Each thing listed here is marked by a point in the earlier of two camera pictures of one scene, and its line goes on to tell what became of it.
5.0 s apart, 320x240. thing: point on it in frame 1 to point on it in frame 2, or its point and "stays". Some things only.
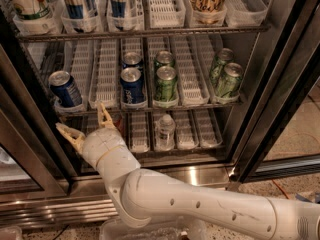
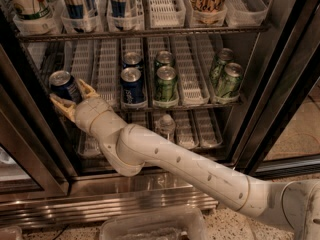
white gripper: (98, 145) to (90, 112)
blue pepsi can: (65, 88) stays
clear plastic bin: (161, 228) stays
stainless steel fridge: (195, 75) stays
